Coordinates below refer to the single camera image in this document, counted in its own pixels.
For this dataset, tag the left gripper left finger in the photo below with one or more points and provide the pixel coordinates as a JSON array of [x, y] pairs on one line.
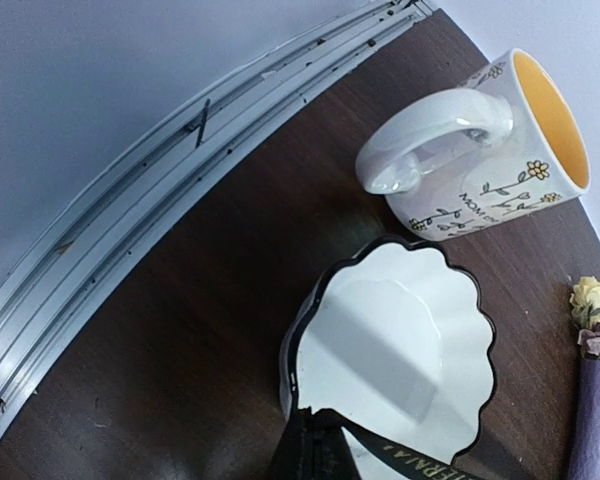
[[293, 457]]

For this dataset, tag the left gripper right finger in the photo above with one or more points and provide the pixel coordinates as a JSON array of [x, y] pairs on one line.
[[331, 454]]

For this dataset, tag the black printed ribbon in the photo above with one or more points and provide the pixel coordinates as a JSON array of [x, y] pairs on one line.
[[409, 463]]

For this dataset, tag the purple pink wrapping paper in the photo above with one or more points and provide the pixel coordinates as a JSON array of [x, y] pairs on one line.
[[584, 463]]

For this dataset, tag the cream rose flower stem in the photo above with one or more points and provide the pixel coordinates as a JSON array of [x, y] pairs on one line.
[[585, 315]]

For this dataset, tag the white scalloped bowl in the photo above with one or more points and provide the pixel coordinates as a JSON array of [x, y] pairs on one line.
[[394, 339]]

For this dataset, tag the patterned white mug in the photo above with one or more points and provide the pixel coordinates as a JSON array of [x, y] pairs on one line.
[[501, 145]]

